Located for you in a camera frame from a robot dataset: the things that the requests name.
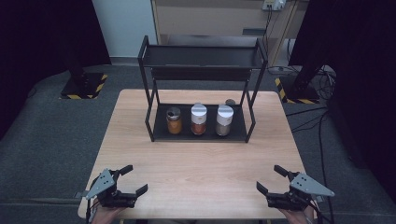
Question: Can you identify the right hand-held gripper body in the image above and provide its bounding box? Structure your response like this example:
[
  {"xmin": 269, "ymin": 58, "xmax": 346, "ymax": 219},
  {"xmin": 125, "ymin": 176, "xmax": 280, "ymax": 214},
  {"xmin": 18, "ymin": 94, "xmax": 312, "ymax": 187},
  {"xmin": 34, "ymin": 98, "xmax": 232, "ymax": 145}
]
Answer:
[{"xmin": 266, "ymin": 172, "xmax": 336, "ymax": 212}]

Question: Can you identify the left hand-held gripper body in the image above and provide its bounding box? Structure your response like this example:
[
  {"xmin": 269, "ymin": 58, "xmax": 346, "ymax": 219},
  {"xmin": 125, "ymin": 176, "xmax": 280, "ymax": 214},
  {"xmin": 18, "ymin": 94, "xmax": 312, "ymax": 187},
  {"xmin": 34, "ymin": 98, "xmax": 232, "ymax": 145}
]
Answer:
[{"xmin": 85, "ymin": 168, "xmax": 138, "ymax": 209}]

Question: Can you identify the silver-lid jar of orange spice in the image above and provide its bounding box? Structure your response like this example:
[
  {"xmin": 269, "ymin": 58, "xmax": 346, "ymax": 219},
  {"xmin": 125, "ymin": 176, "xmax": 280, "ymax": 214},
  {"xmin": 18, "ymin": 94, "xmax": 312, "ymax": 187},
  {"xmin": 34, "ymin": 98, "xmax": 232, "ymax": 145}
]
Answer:
[{"xmin": 165, "ymin": 106, "xmax": 183, "ymax": 135}]

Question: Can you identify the white-lid jar of grey spice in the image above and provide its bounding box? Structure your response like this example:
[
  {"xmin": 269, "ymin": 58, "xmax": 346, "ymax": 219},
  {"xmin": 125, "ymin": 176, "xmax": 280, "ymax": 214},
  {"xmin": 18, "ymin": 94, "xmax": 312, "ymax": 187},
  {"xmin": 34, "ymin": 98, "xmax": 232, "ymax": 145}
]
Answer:
[{"xmin": 215, "ymin": 104, "xmax": 234, "ymax": 137}]

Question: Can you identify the white-lid jar of red-brown spice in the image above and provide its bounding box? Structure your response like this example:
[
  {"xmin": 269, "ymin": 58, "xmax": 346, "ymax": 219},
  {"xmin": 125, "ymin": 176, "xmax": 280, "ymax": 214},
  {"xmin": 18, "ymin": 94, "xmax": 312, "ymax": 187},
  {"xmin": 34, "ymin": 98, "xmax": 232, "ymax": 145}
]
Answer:
[{"xmin": 191, "ymin": 102, "xmax": 208, "ymax": 136}]

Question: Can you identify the black metal two-tier rack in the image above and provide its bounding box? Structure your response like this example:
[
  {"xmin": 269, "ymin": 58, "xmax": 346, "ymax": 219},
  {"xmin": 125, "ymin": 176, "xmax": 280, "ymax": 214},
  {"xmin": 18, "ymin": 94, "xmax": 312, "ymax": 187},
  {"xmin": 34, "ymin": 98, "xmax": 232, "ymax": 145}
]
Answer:
[{"xmin": 137, "ymin": 35, "xmax": 269, "ymax": 144}]

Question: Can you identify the person's left hand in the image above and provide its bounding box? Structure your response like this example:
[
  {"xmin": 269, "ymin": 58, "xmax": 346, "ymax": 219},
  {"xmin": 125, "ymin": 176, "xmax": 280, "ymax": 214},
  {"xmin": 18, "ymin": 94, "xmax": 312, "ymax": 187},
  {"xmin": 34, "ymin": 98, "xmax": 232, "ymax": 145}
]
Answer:
[{"xmin": 91, "ymin": 202, "xmax": 125, "ymax": 224}]

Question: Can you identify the person's right hand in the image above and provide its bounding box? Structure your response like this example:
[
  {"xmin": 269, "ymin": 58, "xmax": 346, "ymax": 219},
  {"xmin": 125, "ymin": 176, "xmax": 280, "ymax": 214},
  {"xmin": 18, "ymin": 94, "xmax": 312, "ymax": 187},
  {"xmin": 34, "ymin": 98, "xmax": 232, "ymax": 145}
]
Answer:
[{"xmin": 278, "ymin": 203, "xmax": 318, "ymax": 224}]

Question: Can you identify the black stand base, striped edge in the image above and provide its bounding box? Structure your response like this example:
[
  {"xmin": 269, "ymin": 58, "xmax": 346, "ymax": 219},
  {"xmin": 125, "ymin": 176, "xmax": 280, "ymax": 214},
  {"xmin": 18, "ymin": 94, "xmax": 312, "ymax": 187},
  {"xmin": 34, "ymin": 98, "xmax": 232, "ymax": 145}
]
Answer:
[
  {"xmin": 59, "ymin": 72, "xmax": 109, "ymax": 101},
  {"xmin": 274, "ymin": 76, "xmax": 321, "ymax": 105}
]

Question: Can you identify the dark curtain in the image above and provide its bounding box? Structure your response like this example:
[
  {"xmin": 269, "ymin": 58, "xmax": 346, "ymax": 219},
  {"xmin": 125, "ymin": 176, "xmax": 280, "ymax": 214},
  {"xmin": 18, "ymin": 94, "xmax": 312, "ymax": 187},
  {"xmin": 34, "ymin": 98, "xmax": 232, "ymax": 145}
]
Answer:
[
  {"xmin": 0, "ymin": 0, "xmax": 112, "ymax": 138},
  {"xmin": 288, "ymin": 0, "xmax": 396, "ymax": 195}
]

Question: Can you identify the white power strip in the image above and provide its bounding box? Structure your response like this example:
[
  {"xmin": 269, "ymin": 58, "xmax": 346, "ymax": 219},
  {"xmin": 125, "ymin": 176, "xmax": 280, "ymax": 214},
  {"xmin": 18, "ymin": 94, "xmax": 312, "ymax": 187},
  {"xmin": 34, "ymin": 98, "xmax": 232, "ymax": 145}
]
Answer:
[{"xmin": 262, "ymin": 0, "xmax": 287, "ymax": 12}]

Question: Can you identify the beige wooden cabinet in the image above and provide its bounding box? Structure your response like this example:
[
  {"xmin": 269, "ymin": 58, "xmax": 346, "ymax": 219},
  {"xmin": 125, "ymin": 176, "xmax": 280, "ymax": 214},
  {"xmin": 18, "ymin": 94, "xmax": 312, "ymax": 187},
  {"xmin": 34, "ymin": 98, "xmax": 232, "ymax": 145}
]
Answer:
[{"xmin": 150, "ymin": 0, "xmax": 302, "ymax": 66}]

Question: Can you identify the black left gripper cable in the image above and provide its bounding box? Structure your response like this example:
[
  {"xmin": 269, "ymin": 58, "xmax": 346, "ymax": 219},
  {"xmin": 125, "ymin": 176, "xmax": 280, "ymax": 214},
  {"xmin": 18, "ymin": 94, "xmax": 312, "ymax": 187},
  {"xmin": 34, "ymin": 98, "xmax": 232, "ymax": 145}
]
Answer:
[{"xmin": 85, "ymin": 199, "xmax": 96, "ymax": 224}]

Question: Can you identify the long black floor cable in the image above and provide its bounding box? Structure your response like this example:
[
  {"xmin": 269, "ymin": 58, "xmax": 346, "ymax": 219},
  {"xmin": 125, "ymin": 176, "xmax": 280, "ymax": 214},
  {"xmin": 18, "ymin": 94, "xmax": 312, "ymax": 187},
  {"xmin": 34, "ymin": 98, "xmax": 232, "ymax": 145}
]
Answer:
[{"xmin": 317, "ymin": 111, "xmax": 336, "ymax": 224}]

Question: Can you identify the tangle of black cables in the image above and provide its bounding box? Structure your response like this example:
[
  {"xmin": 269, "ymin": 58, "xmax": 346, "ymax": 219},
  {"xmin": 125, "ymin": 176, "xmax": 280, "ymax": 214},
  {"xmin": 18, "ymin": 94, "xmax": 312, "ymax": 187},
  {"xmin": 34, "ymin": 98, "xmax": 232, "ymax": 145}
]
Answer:
[{"xmin": 316, "ymin": 65, "xmax": 338, "ymax": 101}]

